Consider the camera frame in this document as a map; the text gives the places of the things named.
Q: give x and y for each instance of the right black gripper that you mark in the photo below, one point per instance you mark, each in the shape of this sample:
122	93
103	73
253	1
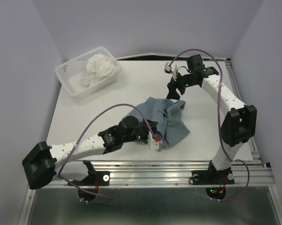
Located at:
171	86

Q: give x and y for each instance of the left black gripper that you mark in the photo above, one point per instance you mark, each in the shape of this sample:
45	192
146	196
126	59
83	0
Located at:
144	125

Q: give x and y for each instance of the light blue denim skirt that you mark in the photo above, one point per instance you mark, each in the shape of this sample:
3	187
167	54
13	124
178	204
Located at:
168	115

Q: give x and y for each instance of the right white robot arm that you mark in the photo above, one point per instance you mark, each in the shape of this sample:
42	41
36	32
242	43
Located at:
239	123

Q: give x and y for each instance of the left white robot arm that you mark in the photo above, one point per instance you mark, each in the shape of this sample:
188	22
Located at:
45	163

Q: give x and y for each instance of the white crumpled skirt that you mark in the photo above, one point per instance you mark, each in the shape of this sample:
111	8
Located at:
99	67

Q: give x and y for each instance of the white plastic basket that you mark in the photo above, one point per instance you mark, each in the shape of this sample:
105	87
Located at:
71	73

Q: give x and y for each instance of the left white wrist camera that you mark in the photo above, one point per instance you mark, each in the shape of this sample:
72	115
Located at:
154	144

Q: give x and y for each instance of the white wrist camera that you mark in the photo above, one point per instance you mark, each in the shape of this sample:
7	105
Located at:
154	144
168	69

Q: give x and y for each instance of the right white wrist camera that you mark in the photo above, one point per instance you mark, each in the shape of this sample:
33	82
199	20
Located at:
168	69

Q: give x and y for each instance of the aluminium frame rail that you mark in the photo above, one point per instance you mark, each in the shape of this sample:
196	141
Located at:
147	187

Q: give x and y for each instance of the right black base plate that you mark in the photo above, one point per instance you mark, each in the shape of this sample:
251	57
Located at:
216	181

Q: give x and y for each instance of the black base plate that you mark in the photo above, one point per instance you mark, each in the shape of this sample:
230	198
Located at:
88	187
216	181

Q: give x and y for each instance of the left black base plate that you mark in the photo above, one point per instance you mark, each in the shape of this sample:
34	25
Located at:
88	187

